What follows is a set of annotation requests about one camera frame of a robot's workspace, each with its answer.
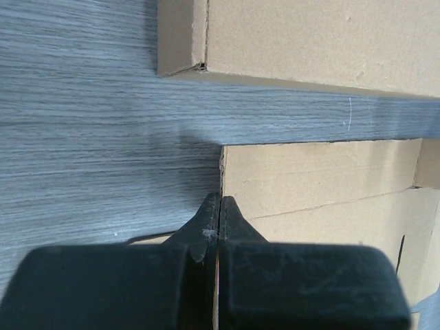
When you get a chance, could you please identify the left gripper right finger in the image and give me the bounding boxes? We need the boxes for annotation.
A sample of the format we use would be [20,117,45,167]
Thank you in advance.
[218,197,411,329]

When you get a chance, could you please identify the folded brown cardboard box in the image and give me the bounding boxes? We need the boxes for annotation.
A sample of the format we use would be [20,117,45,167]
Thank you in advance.
[157,0,439,99]

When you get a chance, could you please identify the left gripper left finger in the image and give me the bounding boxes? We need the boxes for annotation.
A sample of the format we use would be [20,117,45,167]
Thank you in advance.
[1,193,220,329]

